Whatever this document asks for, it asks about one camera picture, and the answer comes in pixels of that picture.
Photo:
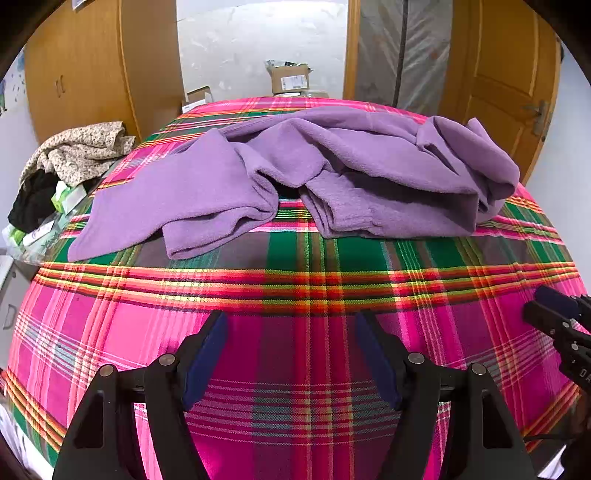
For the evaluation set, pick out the black cloth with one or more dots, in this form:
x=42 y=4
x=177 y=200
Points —
x=30 y=203

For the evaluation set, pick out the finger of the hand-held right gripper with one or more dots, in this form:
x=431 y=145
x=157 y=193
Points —
x=545 y=318
x=556 y=299

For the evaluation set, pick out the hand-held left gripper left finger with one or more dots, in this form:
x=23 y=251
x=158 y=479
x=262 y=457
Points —
x=205 y=355

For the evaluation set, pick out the green tissue box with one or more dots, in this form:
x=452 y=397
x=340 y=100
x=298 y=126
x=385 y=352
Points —
x=67 y=196

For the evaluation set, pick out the brown cardboard box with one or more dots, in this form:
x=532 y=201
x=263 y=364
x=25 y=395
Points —
x=288 y=78

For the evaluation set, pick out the white tube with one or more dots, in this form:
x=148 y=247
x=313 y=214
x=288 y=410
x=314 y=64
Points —
x=37 y=233

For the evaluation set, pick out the purple fleece garment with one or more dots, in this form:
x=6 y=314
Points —
x=323 y=152

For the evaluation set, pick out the clear plastic door curtain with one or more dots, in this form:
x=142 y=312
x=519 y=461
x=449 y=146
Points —
x=406 y=50

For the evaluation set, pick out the wooden door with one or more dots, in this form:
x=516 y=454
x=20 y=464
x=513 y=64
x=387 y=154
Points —
x=503 y=69

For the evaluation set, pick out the cartoon wall sticker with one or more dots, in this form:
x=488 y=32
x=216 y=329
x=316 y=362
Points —
x=11 y=87

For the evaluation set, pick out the small white cardboard box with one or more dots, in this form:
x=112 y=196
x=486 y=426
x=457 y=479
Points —
x=199 y=94

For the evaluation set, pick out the beige floral cloth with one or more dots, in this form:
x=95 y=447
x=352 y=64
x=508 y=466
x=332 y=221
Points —
x=78 y=147

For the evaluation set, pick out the wooden wardrobe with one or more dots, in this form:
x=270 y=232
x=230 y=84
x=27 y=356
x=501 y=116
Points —
x=83 y=69

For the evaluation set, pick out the pink plaid bed sheet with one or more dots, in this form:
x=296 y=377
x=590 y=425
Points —
x=300 y=286

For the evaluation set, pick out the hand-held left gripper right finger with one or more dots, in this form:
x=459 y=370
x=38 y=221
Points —
x=376 y=360

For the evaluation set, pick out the wooden door frame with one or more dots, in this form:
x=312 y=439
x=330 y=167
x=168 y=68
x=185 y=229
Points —
x=351 y=46

